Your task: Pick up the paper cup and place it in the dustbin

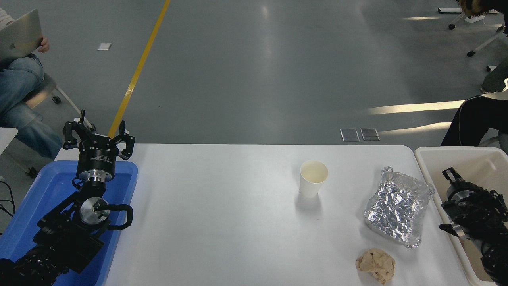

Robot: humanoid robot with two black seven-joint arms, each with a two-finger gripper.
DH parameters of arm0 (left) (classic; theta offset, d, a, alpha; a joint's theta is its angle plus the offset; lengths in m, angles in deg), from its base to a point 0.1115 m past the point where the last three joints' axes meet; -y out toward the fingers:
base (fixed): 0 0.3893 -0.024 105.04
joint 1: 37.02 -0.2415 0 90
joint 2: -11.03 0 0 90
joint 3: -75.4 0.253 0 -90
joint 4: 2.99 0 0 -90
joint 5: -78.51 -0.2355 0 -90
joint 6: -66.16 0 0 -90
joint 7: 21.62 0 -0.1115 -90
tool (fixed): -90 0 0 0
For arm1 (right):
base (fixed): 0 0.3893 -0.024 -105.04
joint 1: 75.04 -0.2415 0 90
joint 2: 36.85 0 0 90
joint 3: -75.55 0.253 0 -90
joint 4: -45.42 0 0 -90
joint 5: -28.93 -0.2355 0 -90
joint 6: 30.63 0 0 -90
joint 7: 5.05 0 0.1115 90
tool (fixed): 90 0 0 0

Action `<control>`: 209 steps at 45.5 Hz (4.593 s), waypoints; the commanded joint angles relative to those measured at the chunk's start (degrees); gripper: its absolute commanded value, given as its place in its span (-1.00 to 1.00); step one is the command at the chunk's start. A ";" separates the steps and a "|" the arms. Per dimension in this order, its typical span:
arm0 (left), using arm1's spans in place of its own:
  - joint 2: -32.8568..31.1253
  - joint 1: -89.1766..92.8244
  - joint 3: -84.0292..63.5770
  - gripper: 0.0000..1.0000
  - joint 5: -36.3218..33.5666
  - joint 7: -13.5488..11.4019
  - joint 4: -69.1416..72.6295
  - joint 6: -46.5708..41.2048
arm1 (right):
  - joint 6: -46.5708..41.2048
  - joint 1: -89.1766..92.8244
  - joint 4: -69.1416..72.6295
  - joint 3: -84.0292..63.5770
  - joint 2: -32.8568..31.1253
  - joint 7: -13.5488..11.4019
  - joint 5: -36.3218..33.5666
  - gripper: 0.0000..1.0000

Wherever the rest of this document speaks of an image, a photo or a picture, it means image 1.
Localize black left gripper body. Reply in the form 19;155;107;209
77;134;120;174

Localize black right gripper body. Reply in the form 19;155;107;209
446;181;481;196

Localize white paper cup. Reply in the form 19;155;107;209
300;160;329;198

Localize large pale bin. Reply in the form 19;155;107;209
414;146;508;286

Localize beige chair with castors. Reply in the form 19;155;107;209
22;73;96;132

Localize blue plastic tray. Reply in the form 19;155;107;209
0;160;139;286

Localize crumpled foil tray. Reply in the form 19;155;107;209
364;166;435;249

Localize small white side table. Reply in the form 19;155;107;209
0;127;18;155

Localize silver laptop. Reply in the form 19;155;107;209
0;9;43;60

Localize crumpled tan paper ball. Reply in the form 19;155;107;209
355;248;396;286

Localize brown furry dark object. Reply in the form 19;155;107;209
456;0;508;18

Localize thin black cables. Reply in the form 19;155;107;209
0;181;16;217

